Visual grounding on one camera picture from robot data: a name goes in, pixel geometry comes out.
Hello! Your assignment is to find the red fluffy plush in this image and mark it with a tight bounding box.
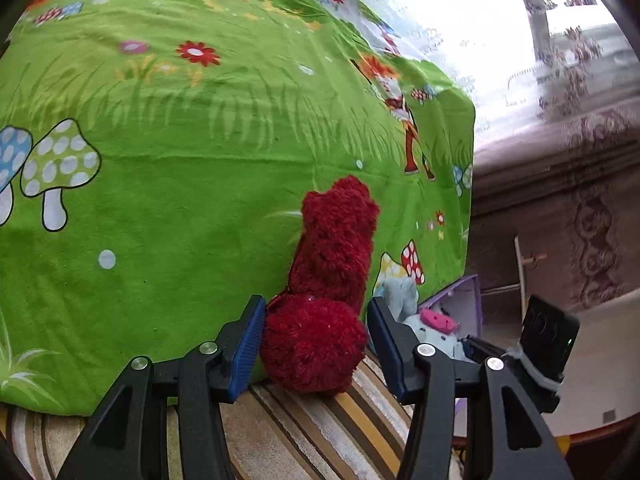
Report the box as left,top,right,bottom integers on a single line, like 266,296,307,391
260,176,380,396

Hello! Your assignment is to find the blue cow plush toy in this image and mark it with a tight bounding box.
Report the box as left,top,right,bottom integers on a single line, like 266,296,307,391
373,278,480,362

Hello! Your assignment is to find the white lace curtain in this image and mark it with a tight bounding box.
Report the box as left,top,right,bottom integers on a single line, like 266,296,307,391
360,0,639,150

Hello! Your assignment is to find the colourful cartoon bed sheet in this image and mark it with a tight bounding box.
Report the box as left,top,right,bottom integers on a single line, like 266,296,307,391
1,0,475,416

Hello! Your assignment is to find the pink patterned curtain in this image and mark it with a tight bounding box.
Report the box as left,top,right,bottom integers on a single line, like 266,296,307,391
466,99,639,312

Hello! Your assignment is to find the striped sofa cushion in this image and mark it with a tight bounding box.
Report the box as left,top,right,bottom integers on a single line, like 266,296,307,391
1,356,413,479

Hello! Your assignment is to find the purple storage box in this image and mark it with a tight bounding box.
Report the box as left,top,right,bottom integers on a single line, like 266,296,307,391
418,274,483,338

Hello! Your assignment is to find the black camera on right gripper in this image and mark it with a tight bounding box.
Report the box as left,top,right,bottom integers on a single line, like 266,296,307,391
515,296,580,392

